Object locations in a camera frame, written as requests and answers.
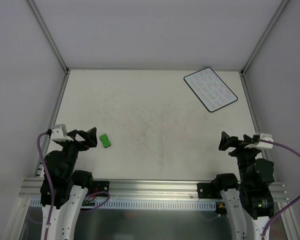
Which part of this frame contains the green whiteboard eraser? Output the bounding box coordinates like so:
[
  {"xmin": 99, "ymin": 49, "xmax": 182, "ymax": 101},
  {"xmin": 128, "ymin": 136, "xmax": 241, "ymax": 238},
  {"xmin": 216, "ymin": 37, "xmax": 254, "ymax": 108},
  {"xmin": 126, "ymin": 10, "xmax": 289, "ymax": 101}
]
[{"xmin": 99, "ymin": 134, "xmax": 112, "ymax": 149}]

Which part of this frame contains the small black-framed whiteboard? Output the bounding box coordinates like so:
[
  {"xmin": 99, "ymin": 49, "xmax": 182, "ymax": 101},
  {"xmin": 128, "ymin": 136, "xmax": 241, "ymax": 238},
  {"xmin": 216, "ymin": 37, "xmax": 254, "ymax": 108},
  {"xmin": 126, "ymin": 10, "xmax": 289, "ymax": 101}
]
[{"xmin": 183, "ymin": 67, "xmax": 238, "ymax": 113}]

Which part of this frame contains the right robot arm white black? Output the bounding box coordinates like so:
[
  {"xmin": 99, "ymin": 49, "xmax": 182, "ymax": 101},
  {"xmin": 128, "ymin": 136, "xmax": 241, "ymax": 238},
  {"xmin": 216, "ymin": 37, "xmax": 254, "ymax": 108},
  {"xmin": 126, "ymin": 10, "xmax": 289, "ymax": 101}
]
[{"xmin": 209, "ymin": 131, "xmax": 275, "ymax": 240}]

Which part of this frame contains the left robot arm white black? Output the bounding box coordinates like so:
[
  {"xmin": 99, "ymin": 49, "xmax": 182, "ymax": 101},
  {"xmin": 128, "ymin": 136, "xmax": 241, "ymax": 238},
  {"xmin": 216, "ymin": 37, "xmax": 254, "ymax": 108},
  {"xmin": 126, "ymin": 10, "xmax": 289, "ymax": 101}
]
[{"xmin": 38, "ymin": 124, "xmax": 98, "ymax": 240}]

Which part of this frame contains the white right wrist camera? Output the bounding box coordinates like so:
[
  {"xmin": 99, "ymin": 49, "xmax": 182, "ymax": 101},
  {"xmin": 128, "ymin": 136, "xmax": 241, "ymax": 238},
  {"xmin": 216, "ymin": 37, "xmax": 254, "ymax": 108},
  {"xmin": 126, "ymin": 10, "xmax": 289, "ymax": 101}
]
[{"xmin": 251, "ymin": 133, "xmax": 273, "ymax": 150}]

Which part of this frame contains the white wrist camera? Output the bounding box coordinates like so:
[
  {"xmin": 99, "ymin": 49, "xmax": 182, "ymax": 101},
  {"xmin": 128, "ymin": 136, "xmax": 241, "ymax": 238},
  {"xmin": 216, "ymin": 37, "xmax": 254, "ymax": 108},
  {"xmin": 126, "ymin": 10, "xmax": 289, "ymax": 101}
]
[
  {"xmin": 48, "ymin": 124, "xmax": 67, "ymax": 142},
  {"xmin": 251, "ymin": 133, "xmax": 273, "ymax": 150}
]

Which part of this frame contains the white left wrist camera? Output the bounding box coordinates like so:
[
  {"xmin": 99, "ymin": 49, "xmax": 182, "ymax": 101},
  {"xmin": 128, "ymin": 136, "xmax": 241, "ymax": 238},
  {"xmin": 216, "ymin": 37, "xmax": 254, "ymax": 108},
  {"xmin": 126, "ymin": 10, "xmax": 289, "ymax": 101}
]
[{"xmin": 48, "ymin": 124, "xmax": 67, "ymax": 142}]

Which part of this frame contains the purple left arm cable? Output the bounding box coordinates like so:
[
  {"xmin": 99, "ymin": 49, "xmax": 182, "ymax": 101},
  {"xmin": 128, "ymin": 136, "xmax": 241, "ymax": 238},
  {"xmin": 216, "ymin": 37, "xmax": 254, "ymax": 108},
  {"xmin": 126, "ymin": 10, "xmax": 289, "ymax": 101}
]
[{"xmin": 37, "ymin": 132, "xmax": 111, "ymax": 240}]

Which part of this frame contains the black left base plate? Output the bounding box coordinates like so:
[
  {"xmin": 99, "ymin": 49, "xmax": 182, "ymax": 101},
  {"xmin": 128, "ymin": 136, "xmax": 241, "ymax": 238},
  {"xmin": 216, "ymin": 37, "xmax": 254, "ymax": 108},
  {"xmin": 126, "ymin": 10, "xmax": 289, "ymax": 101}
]
[{"xmin": 92, "ymin": 180, "xmax": 110, "ymax": 197}]

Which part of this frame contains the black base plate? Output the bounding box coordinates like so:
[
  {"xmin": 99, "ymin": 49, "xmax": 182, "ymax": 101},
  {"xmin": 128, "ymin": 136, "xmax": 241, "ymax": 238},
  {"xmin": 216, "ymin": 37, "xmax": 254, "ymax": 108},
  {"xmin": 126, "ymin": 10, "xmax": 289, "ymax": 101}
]
[
  {"xmin": 196, "ymin": 182, "xmax": 218, "ymax": 199},
  {"xmin": 92, "ymin": 180, "xmax": 110, "ymax": 197}
]

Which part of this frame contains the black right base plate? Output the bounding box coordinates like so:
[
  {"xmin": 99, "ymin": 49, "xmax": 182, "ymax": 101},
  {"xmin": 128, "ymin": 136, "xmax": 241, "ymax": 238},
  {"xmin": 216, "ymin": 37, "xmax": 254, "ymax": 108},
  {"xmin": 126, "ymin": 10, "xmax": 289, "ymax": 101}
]
[{"xmin": 196, "ymin": 182, "xmax": 218, "ymax": 199}]

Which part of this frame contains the aluminium mounting rail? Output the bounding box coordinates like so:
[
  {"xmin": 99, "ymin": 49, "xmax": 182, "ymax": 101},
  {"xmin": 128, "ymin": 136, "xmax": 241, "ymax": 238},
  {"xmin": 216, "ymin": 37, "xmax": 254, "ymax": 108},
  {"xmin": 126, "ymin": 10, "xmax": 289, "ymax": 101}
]
[{"xmin": 18, "ymin": 177, "xmax": 291, "ymax": 202}]

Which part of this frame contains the white slotted cable duct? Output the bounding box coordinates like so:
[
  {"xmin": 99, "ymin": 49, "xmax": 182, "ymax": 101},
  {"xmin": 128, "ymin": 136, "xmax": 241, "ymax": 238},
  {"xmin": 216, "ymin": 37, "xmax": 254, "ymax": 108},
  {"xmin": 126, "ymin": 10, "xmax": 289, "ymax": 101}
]
[{"xmin": 30, "ymin": 197, "xmax": 217, "ymax": 211}]

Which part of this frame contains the left aluminium frame post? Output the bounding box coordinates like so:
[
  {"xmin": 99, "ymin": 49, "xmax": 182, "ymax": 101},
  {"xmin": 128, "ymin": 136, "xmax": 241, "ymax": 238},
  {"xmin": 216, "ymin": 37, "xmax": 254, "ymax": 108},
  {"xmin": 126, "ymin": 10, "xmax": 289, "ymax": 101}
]
[{"xmin": 26, "ymin": 0, "xmax": 69, "ymax": 74}]

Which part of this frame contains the aluminium frame post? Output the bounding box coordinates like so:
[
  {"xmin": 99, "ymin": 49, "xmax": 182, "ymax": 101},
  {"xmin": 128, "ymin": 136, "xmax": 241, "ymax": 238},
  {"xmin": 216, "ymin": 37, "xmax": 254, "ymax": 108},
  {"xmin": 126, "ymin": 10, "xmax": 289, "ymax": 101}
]
[
  {"xmin": 240, "ymin": 0, "xmax": 290, "ymax": 76},
  {"xmin": 26, "ymin": 0, "xmax": 69, "ymax": 74}
]

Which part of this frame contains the right aluminium frame post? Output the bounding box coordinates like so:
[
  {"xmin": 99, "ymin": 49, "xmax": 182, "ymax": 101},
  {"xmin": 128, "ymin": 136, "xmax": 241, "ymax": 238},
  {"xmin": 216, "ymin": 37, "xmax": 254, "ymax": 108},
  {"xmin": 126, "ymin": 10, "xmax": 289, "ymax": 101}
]
[{"xmin": 240, "ymin": 0, "xmax": 290, "ymax": 76}]

